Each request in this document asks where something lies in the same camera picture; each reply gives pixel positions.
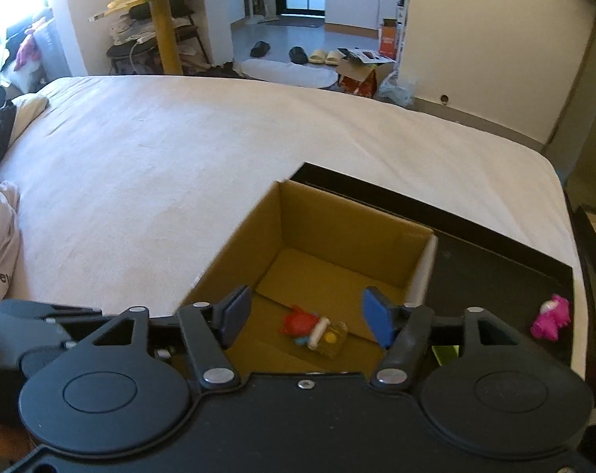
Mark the black chair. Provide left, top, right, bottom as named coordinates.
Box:
left=105, top=4, right=215, bottom=76

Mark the clear plastic bag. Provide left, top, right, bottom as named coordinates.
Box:
left=378, top=71, right=415, bottom=108

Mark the white bed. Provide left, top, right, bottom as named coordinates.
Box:
left=0, top=75, right=587, bottom=385

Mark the black tray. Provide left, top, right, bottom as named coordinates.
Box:
left=288, top=162, right=575, bottom=375

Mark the beige pillow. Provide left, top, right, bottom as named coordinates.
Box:
left=9, top=93, right=50, bottom=126

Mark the orange carton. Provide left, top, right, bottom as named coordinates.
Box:
left=377, top=19, right=400, bottom=61

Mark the green hexagonal block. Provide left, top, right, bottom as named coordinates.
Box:
left=432, top=345, right=461, bottom=368

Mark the pink cloth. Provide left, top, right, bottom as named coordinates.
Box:
left=14, top=19, right=43, bottom=71

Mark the open cardboard box with papers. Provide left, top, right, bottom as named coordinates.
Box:
left=336, top=48, right=395, bottom=99

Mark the black cloth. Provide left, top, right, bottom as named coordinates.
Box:
left=0, top=86, right=19, bottom=168

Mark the yellow round table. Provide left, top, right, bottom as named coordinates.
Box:
left=88, top=0, right=211, bottom=76

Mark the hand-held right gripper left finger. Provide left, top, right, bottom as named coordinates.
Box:
left=66, top=285, right=253, bottom=391

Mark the brown cardboard box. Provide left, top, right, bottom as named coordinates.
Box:
left=179, top=180, right=437, bottom=375

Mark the dark door mat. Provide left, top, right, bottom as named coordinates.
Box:
left=263, top=17, right=326, bottom=29

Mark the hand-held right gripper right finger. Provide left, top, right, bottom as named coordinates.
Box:
left=363, top=287, right=525, bottom=391

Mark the white floor rug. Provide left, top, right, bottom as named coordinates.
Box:
left=239, top=58, right=338, bottom=90

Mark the pink toy figure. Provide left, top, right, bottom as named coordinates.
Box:
left=531, top=294, right=573, bottom=342

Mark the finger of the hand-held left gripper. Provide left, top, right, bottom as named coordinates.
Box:
left=19, top=337, right=79, bottom=378
left=0, top=300, right=104, bottom=328

